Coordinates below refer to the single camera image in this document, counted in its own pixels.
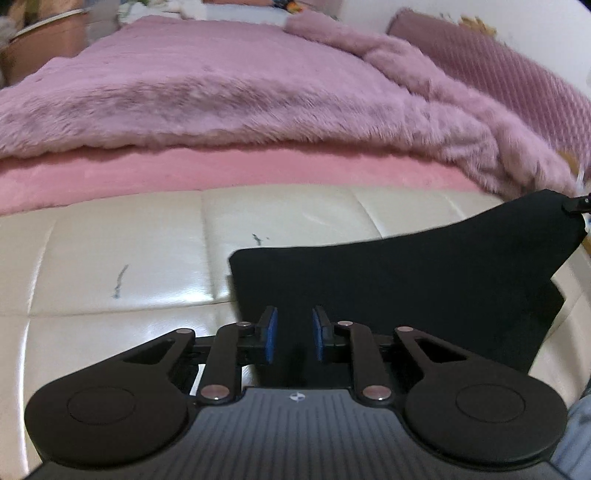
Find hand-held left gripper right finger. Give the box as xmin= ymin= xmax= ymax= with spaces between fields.
xmin=312 ymin=306 xmax=481 ymax=406

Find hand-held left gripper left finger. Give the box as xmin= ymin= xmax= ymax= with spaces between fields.
xmin=111 ymin=306 xmax=279 ymax=406

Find black pants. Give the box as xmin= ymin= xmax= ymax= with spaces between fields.
xmin=228 ymin=188 xmax=587 ymax=389

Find pink quilted pillow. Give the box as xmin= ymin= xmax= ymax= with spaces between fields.
xmin=387 ymin=8 xmax=591 ymax=160

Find cream leather bed base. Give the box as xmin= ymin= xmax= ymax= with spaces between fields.
xmin=0 ymin=187 xmax=591 ymax=472

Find pink bed sheet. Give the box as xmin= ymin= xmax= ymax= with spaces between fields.
xmin=0 ymin=145 xmax=506 ymax=217

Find brown plush bear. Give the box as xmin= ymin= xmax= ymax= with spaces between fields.
xmin=455 ymin=14 xmax=498 ymax=37

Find person's blue jeans leg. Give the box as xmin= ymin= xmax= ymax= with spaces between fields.
xmin=551 ymin=364 xmax=591 ymax=480

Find pink fluffy blanket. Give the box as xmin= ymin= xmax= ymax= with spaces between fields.
xmin=0 ymin=10 xmax=583 ymax=204

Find white pillow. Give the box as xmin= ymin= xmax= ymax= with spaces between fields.
xmin=203 ymin=4 xmax=289 ymax=26

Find white crumpled cloth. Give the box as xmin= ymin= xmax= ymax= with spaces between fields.
xmin=117 ymin=0 xmax=206 ymax=19

